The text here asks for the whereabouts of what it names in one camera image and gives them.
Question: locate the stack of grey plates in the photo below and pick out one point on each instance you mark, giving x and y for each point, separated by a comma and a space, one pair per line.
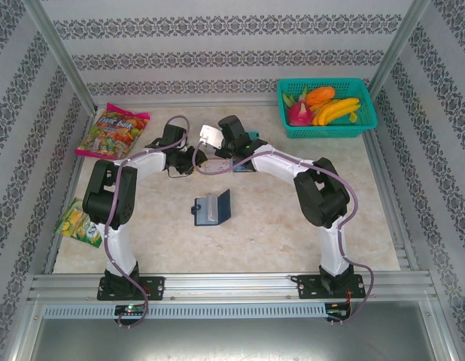
253, 134

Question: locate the clear acrylic card stand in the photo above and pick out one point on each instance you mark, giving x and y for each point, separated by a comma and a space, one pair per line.
232, 171

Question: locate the navy blue card holder wallet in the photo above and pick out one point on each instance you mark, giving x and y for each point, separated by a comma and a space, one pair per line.
202, 214

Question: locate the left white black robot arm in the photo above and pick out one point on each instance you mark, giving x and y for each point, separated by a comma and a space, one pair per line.
123, 244

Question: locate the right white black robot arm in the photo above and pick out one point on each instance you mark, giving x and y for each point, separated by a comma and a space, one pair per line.
277, 165

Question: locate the blue card stack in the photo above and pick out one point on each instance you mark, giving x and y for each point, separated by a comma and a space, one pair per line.
243, 166

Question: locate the pink dragon fruit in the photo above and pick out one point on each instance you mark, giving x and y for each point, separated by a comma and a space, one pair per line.
298, 113

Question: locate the pink candy bag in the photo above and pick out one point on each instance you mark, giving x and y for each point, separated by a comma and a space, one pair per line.
112, 131

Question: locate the orange mango fruit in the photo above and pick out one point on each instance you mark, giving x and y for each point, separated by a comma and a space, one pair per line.
319, 96

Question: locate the teal plastic basket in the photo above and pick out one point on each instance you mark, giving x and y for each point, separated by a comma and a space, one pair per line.
330, 131

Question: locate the yellow banana bunch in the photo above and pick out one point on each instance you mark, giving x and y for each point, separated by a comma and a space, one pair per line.
338, 109

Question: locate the green candy bag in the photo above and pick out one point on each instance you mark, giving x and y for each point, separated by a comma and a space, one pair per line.
72, 222

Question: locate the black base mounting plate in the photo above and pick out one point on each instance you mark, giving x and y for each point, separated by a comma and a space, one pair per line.
304, 287
155, 287

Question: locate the aluminium frame rail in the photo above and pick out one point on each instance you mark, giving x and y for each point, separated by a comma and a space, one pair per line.
75, 173
379, 169

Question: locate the wide aluminium mounting rail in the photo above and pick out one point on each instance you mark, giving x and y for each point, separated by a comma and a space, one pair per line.
228, 286

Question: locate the aluminium frame post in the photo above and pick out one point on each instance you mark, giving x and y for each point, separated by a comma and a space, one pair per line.
57, 49
398, 45

